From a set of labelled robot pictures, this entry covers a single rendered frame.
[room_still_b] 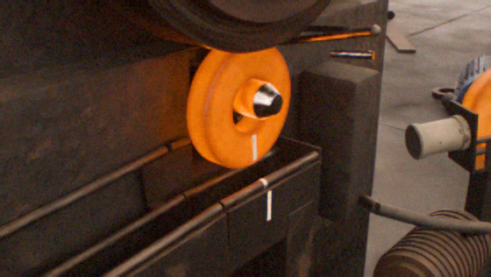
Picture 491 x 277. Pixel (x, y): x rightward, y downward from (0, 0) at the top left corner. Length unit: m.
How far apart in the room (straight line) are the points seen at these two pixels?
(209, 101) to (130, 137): 0.10
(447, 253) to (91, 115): 0.61
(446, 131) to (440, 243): 0.18
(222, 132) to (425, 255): 0.42
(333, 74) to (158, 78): 0.29
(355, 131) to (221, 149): 0.26
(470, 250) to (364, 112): 0.30
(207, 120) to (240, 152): 0.08
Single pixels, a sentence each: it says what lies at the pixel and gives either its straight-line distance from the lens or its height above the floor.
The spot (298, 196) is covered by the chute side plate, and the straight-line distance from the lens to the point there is 0.81.
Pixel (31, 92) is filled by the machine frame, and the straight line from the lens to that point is 0.62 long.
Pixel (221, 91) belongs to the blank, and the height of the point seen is 0.84.
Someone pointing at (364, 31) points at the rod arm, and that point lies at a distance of 0.72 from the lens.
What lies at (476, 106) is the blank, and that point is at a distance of 1.05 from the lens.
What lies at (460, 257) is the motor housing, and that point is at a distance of 1.03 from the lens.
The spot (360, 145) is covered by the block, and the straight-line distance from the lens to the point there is 0.92.
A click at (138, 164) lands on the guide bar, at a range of 0.70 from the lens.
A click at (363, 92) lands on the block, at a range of 0.89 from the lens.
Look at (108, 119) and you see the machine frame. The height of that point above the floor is 0.82.
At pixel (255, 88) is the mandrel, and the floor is 0.84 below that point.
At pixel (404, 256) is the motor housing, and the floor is 0.53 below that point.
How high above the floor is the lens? 1.05
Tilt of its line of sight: 22 degrees down
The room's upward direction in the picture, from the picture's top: straight up
